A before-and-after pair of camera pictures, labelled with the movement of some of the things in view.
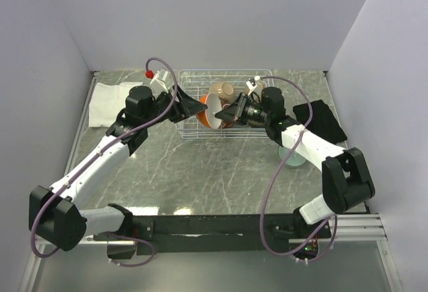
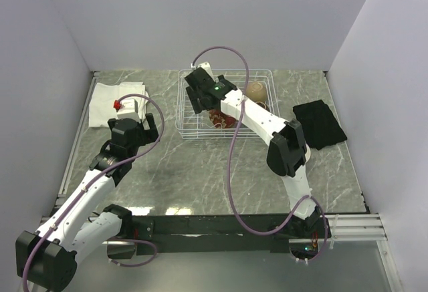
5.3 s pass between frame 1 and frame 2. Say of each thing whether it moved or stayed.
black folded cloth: stayed
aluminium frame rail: stayed
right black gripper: moved
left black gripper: moved
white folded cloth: stayed
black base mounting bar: stayed
